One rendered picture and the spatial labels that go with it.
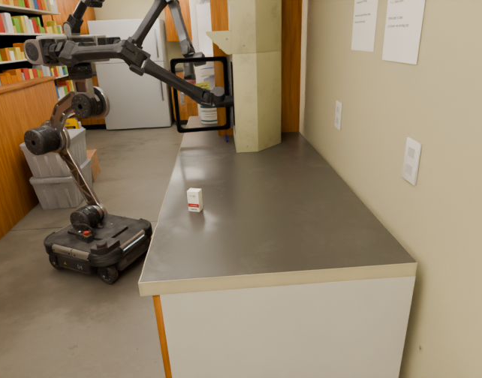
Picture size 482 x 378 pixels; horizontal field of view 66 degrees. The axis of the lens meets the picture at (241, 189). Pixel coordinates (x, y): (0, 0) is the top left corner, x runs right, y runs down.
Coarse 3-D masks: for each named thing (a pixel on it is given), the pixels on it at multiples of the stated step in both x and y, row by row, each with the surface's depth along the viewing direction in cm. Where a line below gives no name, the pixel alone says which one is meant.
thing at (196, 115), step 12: (180, 72) 198; (192, 72) 199; (204, 72) 200; (216, 72) 201; (204, 84) 202; (216, 84) 203; (180, 108) 205; (192, 108) 206; (204, 108) 207; (216, 108) 208; (180, 120) 207; (192, 120) 208; (204, 120) 210; (216, 120) 211
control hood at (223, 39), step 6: (210, 36) 166; (216, 36) 166; (222, 36) 166; (228, 36) 167; (216, 42) 167; (222, 42) 167; (228, 42) 168; (222, 48) 168; (228, 48) 169; (228, 54) 170
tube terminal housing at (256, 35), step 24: (240, 0) 161; (264, 0) 166; (240, 24) 165; (264, 24) 170; (240, 48) 169; (264, 48) 174; (240, 72) 173; (264, 72) 178; (240, 96) 177; (264, 96) 182; (240, 120) 181; (264, 120) 186; (240, 144) 186; (264, 144) 191
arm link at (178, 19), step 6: (168, 0) 215; (174, 0) 216; (168, 6) 218; (174, 6) 216; (174, 12) 216; (180, 12) 217; (174, 18) 215; (180, 18) 214; (174, 24) 214; (180, 24) 213; (180, 30) 212; (186, 30) 213; (180, 36) 211; (186, 36) 210; (180, 42) 209; (186, 42) 208; (180, 48) 208; (192, 48) 212
